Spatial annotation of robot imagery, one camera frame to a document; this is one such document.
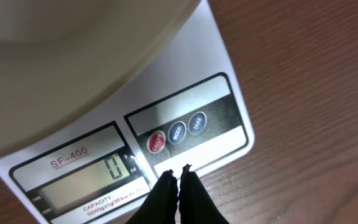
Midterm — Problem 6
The white digital kitchen scale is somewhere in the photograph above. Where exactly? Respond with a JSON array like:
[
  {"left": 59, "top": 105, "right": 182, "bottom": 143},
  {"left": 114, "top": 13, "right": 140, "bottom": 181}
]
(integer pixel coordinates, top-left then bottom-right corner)
[{"left": 0, "top": 1, "right": 255, "bottom": 223}]

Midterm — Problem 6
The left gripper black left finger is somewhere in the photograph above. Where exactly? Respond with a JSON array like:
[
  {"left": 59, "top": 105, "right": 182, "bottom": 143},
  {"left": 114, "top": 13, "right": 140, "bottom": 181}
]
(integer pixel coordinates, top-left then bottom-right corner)
[{"left": 126, "top": 170, "right": 178, "bottom": 224}]

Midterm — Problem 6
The white ceramic bowl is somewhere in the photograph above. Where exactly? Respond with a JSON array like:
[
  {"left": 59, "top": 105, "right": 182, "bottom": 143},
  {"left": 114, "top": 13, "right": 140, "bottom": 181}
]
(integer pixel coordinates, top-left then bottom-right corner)
[{"left": 0, "top": 0, "right": 198, "bottom": 157}]

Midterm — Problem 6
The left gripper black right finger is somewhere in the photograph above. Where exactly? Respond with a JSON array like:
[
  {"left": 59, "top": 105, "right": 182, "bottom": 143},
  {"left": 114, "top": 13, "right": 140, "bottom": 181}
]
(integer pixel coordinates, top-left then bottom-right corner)
[{"left": 178, "top": 164, "right": 229, "bottom": 224}]

